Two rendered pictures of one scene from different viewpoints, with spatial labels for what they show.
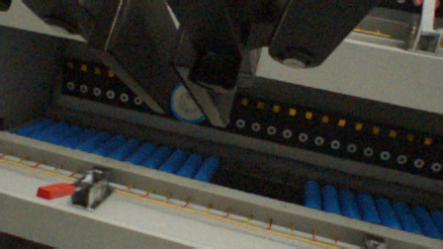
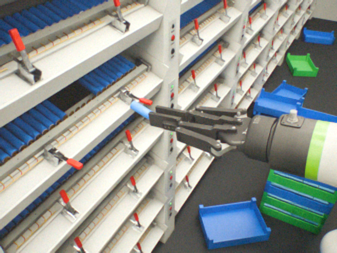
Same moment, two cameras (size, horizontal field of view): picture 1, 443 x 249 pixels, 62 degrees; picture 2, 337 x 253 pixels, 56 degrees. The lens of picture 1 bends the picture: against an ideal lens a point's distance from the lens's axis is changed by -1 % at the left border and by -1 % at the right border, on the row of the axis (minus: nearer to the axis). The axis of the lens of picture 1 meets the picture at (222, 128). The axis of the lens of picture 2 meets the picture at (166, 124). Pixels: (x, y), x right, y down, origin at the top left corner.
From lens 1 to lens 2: 63 cm
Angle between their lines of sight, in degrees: 74
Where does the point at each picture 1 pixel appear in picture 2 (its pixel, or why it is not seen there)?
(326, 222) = (110, 95)
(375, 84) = (117, 50)
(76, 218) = (63, 166)
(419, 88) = (127, 43)
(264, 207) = (95, 106)
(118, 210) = (67, 151)
